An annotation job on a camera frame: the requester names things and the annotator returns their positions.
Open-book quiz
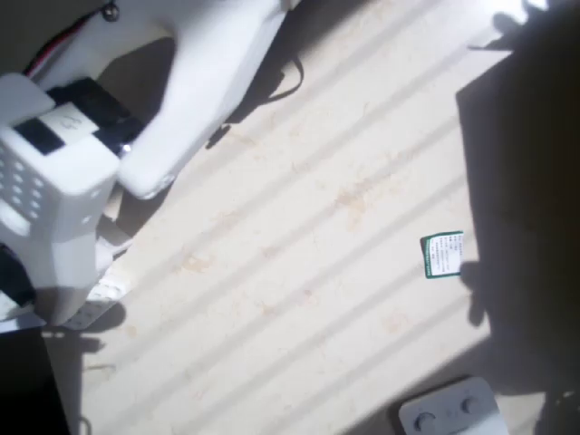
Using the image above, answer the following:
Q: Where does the green white label card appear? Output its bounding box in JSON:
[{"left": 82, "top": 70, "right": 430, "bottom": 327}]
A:
[{"left": 420, "top": 230, "right": 465, "bottom": 279}]

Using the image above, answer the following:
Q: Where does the red white black servo cable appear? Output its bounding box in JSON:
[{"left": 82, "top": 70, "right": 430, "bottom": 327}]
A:
[{"left": 24, "top": 0, "right": 121, "bottom": 79}]

